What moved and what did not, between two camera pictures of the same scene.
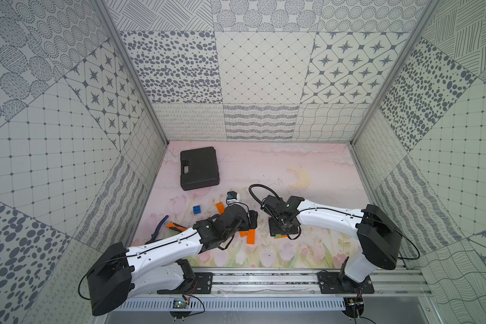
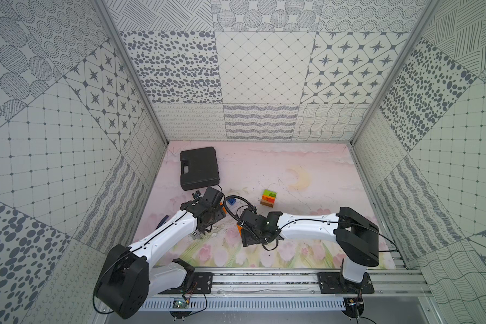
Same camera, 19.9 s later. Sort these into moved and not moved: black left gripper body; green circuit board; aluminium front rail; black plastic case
Moved: black left gripper body
Not moved: black plastic case; green circuit board; aluminium front rail
